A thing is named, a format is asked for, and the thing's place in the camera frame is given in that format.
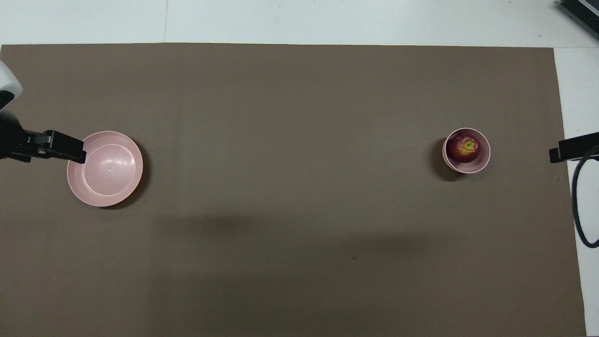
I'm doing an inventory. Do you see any grey ribbed device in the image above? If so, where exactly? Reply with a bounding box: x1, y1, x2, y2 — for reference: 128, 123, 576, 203
557, 0, 599, 26

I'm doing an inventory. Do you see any pink bowl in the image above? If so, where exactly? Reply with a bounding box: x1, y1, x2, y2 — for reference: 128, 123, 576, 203
442, 127, 491, 174

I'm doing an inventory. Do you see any dark red apple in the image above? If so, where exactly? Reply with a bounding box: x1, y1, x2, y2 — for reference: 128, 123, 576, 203
446, 132, 480, 163

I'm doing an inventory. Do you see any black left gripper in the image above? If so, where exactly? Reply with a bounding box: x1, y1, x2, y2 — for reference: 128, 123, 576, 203
0, 110, 87, 164

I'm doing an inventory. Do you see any brown table mat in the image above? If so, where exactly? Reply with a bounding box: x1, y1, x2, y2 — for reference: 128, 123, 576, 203
0, 43, 586, 337

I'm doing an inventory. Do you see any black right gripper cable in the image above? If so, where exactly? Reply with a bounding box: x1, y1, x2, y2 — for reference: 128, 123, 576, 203
572, 145, 599, 249

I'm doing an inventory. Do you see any pink plate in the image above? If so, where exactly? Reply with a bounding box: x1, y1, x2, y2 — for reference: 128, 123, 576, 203
67, 131, 144, 207

